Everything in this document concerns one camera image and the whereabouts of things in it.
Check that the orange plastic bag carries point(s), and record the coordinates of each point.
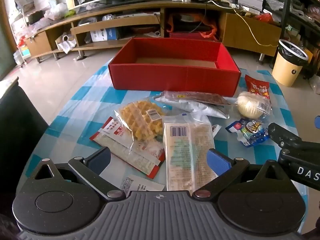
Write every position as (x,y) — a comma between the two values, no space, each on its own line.
(212,31)

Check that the blue sausage packet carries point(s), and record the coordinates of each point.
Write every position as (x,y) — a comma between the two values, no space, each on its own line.
(250,132)

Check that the red and white snack packet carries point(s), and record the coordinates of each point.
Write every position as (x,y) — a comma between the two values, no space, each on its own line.
(117,140)

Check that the clear waffle packet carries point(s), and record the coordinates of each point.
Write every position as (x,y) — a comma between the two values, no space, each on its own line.
(140,120)

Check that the white red-print snack packet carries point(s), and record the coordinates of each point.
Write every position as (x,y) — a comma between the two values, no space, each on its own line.
(142,186)

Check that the dark dried meat packet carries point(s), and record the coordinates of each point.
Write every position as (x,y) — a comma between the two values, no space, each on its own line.
(200,98)

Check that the flat red box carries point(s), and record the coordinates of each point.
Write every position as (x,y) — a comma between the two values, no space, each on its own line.
(190,35)

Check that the red plastic bag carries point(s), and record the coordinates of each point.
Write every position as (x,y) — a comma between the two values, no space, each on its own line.
(263,17)

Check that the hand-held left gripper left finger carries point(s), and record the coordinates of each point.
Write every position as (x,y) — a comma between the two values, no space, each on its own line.
(98,158)

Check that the blue and white box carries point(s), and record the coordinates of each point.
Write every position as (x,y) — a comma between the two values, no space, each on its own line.
(105,35)

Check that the red gummy candy packet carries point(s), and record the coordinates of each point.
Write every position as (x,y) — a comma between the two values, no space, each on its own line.
(257,87)

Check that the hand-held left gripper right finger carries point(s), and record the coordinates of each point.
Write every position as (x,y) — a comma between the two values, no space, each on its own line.
(218,162)

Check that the blue checked tablecloth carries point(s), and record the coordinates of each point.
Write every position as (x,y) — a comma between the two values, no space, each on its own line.
(75,105)

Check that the red cardboard box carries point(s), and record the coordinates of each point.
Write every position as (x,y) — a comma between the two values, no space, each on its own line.
(175,76)

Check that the black chair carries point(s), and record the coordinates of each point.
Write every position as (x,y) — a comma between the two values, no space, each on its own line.
(20,130)

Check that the pale grey barcode snack packet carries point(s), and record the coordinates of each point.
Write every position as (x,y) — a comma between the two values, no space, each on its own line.
(186,152)

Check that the white plastic bags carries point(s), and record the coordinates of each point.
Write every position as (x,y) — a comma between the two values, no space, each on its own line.
(57,10)

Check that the beige trash bin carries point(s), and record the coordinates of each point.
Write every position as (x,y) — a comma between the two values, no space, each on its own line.
(286,67)

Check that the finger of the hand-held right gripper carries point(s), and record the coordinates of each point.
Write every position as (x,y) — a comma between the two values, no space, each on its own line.
(317,119)
(280,135)

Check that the wooden television stand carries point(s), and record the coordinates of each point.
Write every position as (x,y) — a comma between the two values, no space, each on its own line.
(245,30)

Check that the black shelf rack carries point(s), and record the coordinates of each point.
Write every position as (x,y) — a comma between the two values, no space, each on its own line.
(305,17)

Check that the round bread packet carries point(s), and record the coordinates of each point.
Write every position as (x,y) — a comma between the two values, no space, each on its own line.
(250,106)

